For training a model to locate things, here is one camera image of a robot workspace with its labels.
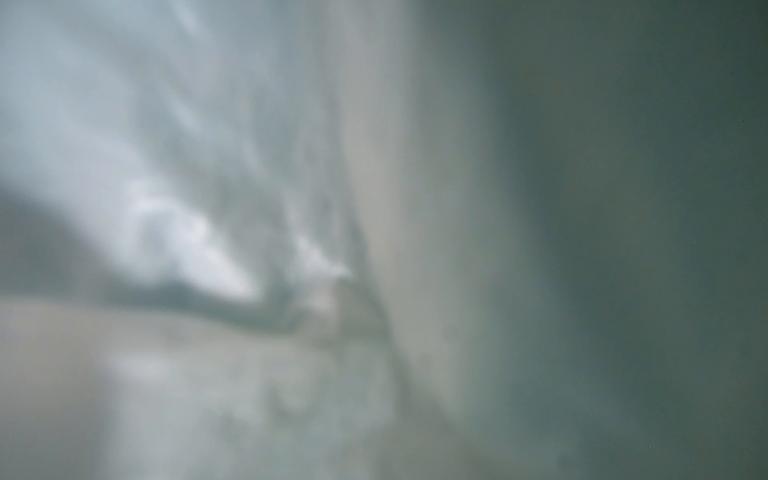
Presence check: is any white plastic bag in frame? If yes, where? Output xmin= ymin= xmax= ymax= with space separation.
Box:
xmin=1 ymin=1 xmax=767 ymax=479

